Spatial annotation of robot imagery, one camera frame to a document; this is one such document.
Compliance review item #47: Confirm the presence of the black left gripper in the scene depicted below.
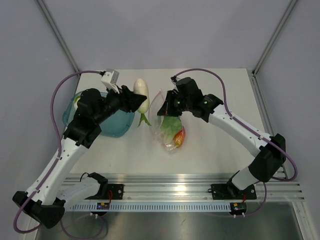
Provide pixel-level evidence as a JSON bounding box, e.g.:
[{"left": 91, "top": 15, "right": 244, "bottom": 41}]
[{"left": 94, "top": 83, "right": 146, "bottom": 125}]

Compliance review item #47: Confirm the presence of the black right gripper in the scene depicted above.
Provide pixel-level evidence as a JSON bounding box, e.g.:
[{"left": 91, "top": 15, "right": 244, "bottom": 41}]
[{"left": 158, "top": 90, "right": 192, "bottom": 117}]

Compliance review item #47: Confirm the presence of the green lettuce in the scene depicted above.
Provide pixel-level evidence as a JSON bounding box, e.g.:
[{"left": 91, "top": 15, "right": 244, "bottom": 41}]
[{"left": 160, "top": 116, "right": 183, "bottom": 138}]

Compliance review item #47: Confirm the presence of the clear pink zip top bag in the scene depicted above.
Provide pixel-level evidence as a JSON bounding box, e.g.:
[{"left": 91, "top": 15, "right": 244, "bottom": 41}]
[{"left": 147, "top": 89, "right": 186, "bottom": 154}]

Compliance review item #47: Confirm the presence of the red orange mango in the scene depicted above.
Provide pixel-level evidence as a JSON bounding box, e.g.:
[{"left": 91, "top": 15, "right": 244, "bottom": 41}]
[{"left": 173, "top": 128, "right": 186, "bottom": 148}]

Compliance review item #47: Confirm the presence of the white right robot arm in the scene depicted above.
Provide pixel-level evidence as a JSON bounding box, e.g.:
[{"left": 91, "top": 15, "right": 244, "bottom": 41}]
[{"left": 157, "top": 77, "right": 286, "bottom": 199}]

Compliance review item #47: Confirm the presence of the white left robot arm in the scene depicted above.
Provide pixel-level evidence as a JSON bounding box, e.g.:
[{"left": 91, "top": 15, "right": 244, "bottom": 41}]
[{"left": 12, "top": 85, "right": 147, "bottom": 229}]

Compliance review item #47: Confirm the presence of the teal plastic container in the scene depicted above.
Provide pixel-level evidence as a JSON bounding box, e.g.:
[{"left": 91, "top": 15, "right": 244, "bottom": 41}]
[{"left": 62, "top": 91, "right": 135, "bottom": 138}]

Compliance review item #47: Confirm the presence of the white cauliflower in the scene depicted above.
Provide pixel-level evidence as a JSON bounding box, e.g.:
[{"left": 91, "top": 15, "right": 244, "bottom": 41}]
[{"left": 72, "top": 95, "right": 81, "bottom": 108}]

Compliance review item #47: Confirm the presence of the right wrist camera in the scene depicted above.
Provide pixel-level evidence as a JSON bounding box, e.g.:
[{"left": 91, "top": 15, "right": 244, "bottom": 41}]
[{"left": 170, "top": 75, "right": 180, "bottom": 84}]

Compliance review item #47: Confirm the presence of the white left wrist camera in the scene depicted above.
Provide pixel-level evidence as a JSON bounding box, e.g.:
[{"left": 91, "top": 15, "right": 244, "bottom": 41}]
[{"left": 101, "top": 69, "right": 120, "bottom": 94}]

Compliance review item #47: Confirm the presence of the aluminium frame rail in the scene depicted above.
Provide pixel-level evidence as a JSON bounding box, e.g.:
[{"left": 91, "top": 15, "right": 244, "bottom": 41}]
[{"left": 59, "top": 174, "right": 306, "bottom": 203}]

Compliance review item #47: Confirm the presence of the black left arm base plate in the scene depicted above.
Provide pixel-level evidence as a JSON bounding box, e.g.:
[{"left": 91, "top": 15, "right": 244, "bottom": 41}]
[{"left": 86, "top": 183, "right": 125, "bottom": 200}]

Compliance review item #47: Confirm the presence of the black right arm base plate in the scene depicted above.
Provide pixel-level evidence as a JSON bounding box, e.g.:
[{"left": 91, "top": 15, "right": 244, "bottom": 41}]
[{"left": 207, "top": 183, "right": 257, "bottom": 200}]

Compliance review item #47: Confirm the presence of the white slotted cable duct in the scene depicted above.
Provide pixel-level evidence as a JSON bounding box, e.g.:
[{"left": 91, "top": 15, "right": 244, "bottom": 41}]
[{"left": 68, "top": 201, "right": 231, "bottom": 213}]

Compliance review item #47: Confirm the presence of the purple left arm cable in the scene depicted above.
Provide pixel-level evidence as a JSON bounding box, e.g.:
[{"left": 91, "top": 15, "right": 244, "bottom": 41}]
[{"left": 12, "top": 70, "right": 110, "bottom": 238}]

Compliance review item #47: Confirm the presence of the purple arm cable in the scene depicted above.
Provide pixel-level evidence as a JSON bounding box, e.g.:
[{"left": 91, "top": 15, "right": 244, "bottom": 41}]
[
  {"left": 12, "top": 70, "right": 110, "bottom": 238},
  {"left": 172, "top": 68, "right": 299, "bottom": 218}
]

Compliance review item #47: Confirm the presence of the left aluminium corner post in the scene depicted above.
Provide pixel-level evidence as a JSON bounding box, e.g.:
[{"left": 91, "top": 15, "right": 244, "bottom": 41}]
[{"left": 34, "top": 0, "right": 80, "bottom": 72}]

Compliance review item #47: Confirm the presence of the aluminium corner post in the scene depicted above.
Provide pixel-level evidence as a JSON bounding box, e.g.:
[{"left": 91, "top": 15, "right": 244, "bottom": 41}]
[
  {"left": 34, "top": 0, "right": 80, "bottom": 72},
  {"left": 252, "top": 0, "right": 300, "bottom": 78}
]

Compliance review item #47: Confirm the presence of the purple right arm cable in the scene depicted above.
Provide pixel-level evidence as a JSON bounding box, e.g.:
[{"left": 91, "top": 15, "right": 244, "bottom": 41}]
[{"left": 172, "top": 68, "right": 299, "bottom": 218}]

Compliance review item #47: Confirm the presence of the right aluminium corner post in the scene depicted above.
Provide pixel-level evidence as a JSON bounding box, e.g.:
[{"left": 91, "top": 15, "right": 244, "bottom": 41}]
[{"left": 252, "top": 0, "right": 300, "bottom": 78}]

